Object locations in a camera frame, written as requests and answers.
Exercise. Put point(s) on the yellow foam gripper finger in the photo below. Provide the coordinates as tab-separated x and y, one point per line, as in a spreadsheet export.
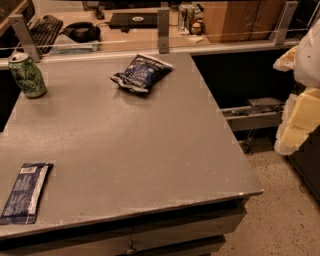
301	116
286	61

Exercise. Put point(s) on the black laptop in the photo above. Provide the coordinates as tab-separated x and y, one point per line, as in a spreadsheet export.
133	20

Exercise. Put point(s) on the cans on back desk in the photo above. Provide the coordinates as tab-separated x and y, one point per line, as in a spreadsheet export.
190	19

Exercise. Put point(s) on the metal bracket post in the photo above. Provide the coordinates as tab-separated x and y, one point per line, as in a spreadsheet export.
163	30
284	21
21	29

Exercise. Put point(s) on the table drawer front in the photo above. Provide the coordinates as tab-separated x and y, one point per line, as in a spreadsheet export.
197	234

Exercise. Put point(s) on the left metal bracket post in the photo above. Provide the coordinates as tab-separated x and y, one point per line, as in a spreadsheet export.
21	29

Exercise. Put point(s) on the flat blue snack wrapper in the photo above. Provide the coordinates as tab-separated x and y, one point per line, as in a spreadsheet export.
22	203

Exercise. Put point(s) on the metal shelf rail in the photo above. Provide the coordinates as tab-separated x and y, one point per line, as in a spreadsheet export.
257	114

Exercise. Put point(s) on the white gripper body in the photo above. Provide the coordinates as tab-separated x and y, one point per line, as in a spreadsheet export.
308	61

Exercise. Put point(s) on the right metal bracket post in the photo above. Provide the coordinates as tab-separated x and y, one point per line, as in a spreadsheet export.
284	21

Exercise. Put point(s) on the green soda can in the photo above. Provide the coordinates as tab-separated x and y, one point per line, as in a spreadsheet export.
27	75

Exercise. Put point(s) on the middle metal bracket post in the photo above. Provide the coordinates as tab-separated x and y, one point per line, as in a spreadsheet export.
163	30

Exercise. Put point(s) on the black headphones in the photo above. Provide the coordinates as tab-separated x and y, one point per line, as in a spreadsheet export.
82	32

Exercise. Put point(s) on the blue chip bag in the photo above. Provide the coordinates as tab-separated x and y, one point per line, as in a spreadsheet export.
142	73

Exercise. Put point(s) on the wooden cabinet box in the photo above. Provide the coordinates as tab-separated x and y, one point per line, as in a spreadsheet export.
235	21

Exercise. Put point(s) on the black keyboard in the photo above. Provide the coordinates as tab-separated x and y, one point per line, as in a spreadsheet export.
45	32

